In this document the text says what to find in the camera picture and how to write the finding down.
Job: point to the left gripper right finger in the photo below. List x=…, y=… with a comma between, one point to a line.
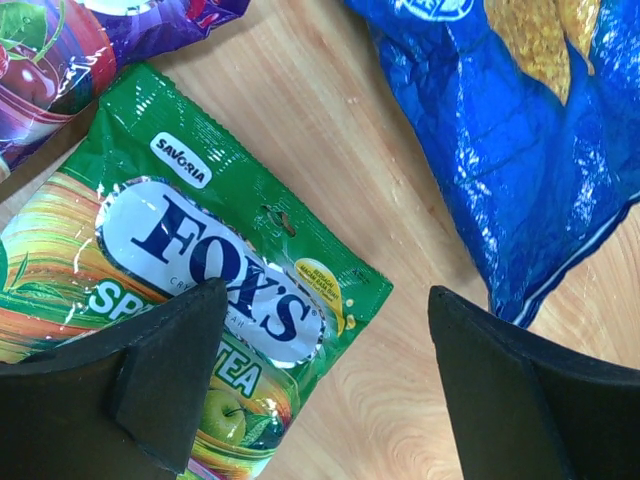
x=524, y=407

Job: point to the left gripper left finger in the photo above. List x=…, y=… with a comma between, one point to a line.
x=122, y=403

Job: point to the yellow green candy bag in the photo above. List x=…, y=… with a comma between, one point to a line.
x=158, y=198

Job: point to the blue Doritos chip bag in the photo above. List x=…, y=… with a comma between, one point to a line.
x=528, y=115

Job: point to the purple Tops candy bag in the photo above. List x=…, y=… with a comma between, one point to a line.
x=58, y=56

